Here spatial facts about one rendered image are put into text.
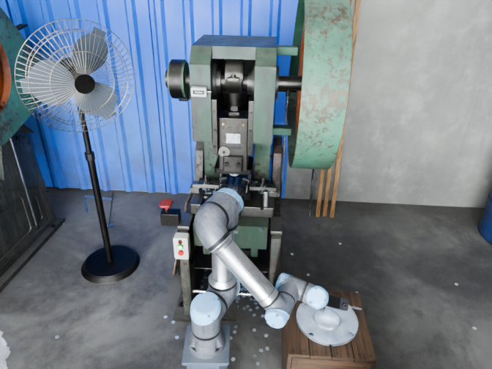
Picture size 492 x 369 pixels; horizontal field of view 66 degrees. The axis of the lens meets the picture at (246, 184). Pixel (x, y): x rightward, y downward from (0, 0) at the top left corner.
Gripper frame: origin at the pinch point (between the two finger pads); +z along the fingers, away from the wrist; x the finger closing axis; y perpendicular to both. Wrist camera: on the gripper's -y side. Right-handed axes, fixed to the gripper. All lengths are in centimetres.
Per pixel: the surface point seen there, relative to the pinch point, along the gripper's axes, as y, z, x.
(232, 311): 48, 38, 17
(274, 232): 31.0, 14.8, -26.9
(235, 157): 56, -2, -57
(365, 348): -20.6, 12.9, 15.7
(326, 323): -2.5, 16.3, 9.8
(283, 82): 36, -19, -93
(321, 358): -2.7, 6.3, 23.9
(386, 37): -8, 71, -193
